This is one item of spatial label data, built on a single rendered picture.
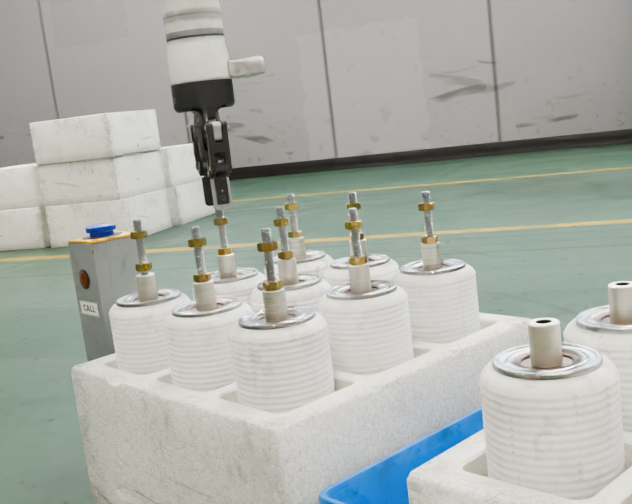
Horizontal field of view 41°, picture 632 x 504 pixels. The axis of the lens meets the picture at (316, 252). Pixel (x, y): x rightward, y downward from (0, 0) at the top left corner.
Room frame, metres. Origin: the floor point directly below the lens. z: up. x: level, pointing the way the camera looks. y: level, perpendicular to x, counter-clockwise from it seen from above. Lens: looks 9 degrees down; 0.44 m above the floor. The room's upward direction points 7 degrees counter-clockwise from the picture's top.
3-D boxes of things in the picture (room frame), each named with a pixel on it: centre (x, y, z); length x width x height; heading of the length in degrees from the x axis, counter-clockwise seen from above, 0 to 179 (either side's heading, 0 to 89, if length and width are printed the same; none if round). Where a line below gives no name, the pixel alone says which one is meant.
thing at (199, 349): (0.89, 0.12, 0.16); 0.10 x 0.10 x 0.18
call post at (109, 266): (1.14, 0.28, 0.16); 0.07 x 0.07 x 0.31; 41
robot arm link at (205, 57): (1.07, 0.10, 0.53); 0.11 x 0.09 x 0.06; 105
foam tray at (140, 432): (0.97, 0.04, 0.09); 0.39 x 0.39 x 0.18; 41
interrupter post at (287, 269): (0.97, 0.04, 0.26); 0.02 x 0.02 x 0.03
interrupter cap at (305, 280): (0.97, 0.04, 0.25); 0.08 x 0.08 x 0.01
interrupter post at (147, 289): (0.98, 0.20, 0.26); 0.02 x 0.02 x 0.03
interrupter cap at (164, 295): (0.98, 0.20, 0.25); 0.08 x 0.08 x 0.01
